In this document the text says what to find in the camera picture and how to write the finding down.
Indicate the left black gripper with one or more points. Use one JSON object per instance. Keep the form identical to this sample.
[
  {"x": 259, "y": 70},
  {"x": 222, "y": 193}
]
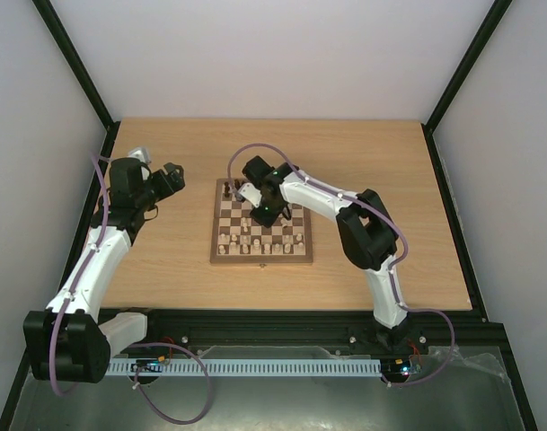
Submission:
[{"x": 178, "y": 180}]

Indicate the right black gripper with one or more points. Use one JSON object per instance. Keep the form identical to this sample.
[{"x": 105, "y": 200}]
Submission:
[{"x": 264, "y": 214}]

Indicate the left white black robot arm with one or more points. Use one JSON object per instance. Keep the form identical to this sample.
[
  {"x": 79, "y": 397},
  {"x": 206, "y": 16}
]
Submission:
[{"x": 84, "y": 278}]

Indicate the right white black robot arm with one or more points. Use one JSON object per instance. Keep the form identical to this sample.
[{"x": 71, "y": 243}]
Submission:
[{"x": 368, "y": 236}]

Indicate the row of dark pieces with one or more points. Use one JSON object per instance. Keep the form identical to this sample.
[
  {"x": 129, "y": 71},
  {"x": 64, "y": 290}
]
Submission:
[{"x": 229, "y": 190}]

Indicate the row of white pieces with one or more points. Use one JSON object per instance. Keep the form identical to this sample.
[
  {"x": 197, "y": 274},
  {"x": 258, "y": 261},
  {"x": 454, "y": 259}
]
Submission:
[{"x": 242, "y": 236}]

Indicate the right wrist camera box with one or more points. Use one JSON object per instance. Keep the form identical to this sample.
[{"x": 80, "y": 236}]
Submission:
[{"x": 250, "y": 193}]

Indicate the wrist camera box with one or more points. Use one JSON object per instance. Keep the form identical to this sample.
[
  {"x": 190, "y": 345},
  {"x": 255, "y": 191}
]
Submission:
[
  {"x": 141, "y": 153},
  {"x": 250, "y": 193}
]

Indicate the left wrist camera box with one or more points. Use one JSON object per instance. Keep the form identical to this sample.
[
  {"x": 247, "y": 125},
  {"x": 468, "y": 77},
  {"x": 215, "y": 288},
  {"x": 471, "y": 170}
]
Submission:
[{"x": 141, "y": 153}]

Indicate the black aluminium frame rail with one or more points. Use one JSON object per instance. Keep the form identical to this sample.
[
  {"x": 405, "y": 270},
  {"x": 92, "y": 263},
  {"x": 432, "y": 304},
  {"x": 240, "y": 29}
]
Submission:
[{"x": 348, "y": 333}]

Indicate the light blue cable duct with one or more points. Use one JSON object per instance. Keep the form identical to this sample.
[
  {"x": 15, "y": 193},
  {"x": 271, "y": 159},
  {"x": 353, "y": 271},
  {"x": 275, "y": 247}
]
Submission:
[{"x": 246, "y": 367}]

